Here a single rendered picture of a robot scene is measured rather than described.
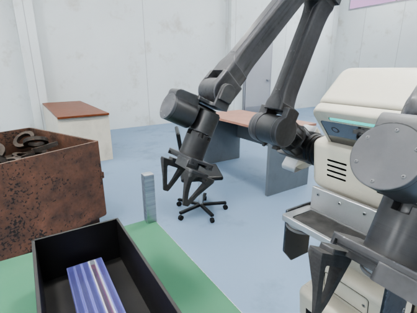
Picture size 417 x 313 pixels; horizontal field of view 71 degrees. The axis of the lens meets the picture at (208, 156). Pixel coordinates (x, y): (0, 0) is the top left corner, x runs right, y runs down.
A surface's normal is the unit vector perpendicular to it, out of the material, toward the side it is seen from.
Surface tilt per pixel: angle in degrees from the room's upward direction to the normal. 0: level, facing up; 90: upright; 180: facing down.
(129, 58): 90
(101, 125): 90
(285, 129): 90
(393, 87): 43
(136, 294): 0
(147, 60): 90
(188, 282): 0
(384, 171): 63
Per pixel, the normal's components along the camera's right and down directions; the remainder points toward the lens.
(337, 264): 0.55, 0.18
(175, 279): 0.00, -0.96
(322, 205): -0.85, 0.16
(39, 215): 0.83, 0.15
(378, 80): -0.58, -0.60
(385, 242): -0.79, -0.30
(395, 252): -0.51, -0.18
